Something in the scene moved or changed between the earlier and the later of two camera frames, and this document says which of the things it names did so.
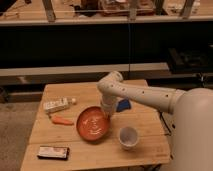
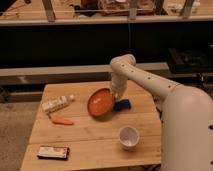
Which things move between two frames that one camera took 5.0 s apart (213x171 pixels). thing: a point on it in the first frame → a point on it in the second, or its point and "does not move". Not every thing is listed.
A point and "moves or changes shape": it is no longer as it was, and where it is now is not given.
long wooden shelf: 84,70 does not move
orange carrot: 63,120 does not move
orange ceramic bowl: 93,123 moves or changes shape
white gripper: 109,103 → 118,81
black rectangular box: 53,153 does not move
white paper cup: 128,137 does not move
